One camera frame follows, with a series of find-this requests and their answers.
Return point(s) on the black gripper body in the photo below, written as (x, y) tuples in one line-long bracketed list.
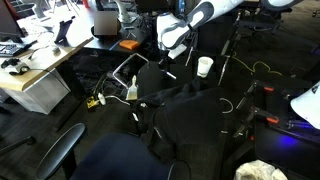
[(164, 56)]

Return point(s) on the blue and white pen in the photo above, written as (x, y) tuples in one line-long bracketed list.
[(171, 75)]

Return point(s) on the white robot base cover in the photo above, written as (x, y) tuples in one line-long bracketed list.
[(308, 106)]

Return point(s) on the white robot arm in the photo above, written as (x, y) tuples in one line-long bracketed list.
[(186, 21)]

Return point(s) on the white coffee cup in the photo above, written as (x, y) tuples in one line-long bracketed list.
[(204, 66)]

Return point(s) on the blue bottle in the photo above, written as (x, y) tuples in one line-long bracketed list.
[(181, 6)]

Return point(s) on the black jacket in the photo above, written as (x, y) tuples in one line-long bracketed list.
[(186, 116)]

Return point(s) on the white curved stand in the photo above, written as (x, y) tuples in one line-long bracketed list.
[(123, 11)]

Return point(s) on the white power plug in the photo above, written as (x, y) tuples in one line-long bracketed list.
[(101, 99)]

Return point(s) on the yellow black tape measure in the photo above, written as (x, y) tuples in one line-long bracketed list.
[(92, 102)]

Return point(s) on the red bottle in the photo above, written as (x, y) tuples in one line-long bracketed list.
[(86, 3)]

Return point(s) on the dark blue chair seat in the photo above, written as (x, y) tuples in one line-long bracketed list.
[(123, 160)]

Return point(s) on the black phone stand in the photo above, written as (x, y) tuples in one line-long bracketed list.
[(63, 30)]

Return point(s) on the black orange bar clamp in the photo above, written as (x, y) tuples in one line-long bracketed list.
[(271, 119), (268, 89)]

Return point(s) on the white desk cabinet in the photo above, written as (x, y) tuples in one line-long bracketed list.
[(36, 91)]

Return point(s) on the black chair armrest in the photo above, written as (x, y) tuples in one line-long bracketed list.
[(60, 151)]

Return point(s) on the crumpled white cloth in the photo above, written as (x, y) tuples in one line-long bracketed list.
[(256, 170)]

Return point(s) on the black keyboard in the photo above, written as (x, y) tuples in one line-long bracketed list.
[(9, 49)]

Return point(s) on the black computer monitor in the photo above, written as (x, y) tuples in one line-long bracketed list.
[(7, 20)]

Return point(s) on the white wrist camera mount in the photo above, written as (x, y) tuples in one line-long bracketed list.
[(177, 51)]

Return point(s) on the silver metal tube frame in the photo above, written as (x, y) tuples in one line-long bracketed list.
[(118, 71)]

